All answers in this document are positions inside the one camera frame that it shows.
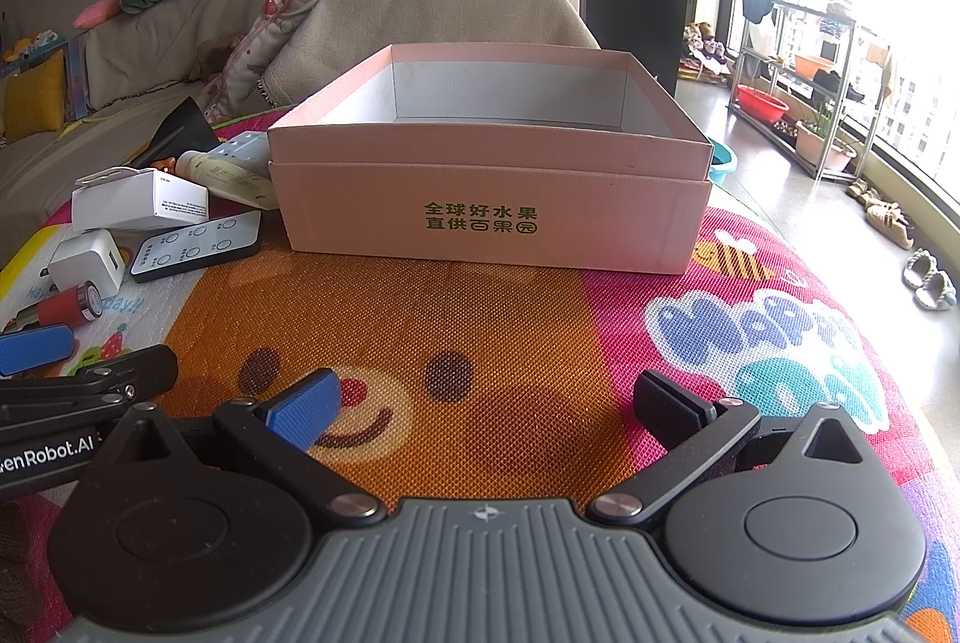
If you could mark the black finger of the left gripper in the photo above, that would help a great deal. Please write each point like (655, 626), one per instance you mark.
(136, 376)

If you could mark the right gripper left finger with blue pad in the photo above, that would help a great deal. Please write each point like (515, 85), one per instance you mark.
(270, 440)

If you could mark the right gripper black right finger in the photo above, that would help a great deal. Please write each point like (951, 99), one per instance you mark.
(701, 440)

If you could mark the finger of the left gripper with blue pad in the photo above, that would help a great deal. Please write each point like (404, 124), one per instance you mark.
(35, 348)

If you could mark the white power adapter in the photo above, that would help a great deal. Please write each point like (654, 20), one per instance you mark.
(92, 257)

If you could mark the black white remote control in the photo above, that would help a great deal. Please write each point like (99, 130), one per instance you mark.
(212, 243)

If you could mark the white small carton box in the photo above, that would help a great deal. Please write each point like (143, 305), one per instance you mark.
(124, 198)

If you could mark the cream lotion tube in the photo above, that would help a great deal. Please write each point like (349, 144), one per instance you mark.
(227, 180)

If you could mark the white power strip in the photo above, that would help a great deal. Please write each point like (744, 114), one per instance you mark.
(249, 150)

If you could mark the colourful cartoon play mat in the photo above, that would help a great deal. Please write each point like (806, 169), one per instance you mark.
(486, 406)

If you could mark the yellow cushion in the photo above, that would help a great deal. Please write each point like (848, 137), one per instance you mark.
(35, 100)

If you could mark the teal plastic basin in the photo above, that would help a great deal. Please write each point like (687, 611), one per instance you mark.
(723, 163)

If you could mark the pair of grey slippers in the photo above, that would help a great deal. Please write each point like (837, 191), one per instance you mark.
(932, 287)

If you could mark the beige shoes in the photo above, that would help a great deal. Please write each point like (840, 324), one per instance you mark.
(883, 215)

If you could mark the pink cardboard box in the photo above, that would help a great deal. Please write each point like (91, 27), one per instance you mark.
(506, 154)

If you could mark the beige covered sofa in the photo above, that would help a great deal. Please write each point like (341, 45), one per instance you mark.
(139, 68)

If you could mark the red plastic basin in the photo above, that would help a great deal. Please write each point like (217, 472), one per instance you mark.
(764, 107)

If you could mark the metal balcony shelf rack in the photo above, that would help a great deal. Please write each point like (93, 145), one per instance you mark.
(830, 69)

